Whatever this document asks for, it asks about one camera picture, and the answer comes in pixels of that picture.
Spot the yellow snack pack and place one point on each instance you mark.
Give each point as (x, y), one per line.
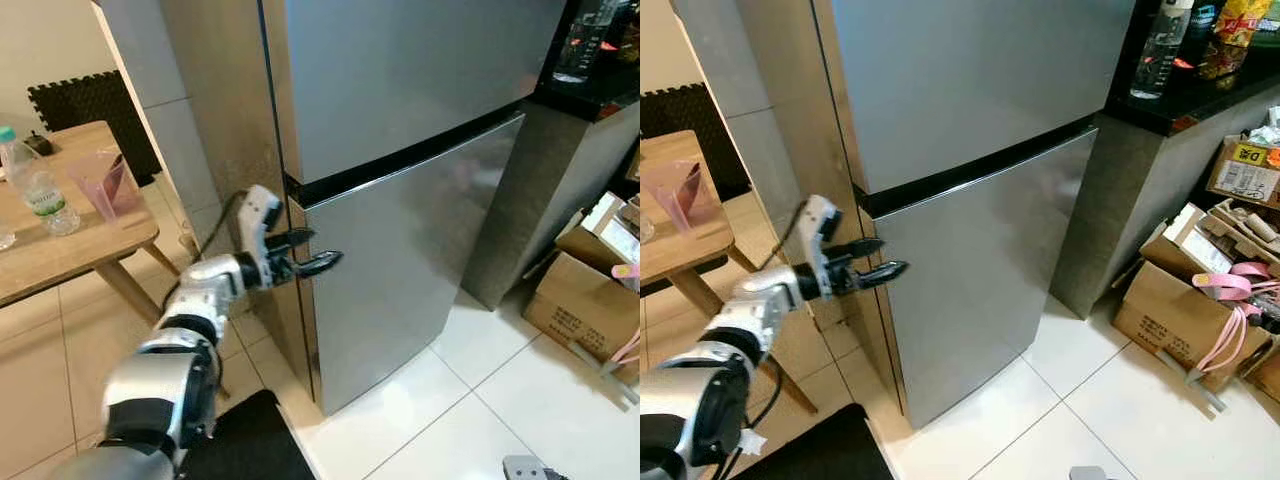
(1245, 20)

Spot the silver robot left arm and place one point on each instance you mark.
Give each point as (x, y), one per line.
(160, 390)
(700, 400)

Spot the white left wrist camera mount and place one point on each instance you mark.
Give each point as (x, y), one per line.
(258, 215)
(822, 222)

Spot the open cardboard box white flap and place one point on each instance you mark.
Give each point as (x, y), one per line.
(1190, 245)
(600, 225)

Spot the grey metal bar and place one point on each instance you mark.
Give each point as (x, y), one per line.
(600, 368)
(1195, 380)

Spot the silver fridge freezer door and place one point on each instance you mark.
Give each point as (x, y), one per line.
(420, 70)
(980, 90)

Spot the black floor mat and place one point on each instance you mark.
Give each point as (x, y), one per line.
(830, 450)
(250, 445)

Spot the brown wooden table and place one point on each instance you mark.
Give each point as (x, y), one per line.
(60, 250)
(690, 250)

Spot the large brown cardboard box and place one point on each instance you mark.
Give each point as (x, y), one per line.
(575, 300)
(1170, 320)

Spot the silver two-door fridge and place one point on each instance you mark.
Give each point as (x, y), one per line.
(230, 120)
(800, 130)

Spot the clear bottle red marks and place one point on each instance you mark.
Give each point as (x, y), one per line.
(580, 45)
(1160, 55)

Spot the translucent pink cup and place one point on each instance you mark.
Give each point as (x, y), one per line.
(680, 200)
(100, 190)

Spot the grey counter black top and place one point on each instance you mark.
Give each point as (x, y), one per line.
(1130, 200)
(560, 180)

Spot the small black gadget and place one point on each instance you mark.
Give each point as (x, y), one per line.
(39, 144)

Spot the pink clothes hangers bundle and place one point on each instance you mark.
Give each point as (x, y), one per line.
(628, 272)
(1230, 285)

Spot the silver fridge main door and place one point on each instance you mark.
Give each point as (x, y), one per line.
(980, 300)
(400, 280)

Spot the plastic water bottle green cap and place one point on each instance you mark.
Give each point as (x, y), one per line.
(40, 200)

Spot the black foam puzzle mat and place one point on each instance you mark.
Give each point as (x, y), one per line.
(90, 100)
(700, 110)

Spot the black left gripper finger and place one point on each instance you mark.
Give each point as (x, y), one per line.
(862, 249)
(882, 274)
(318, 264)
(296, 239)

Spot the cardboard box with labels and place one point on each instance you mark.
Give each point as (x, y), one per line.
(1245, 175)

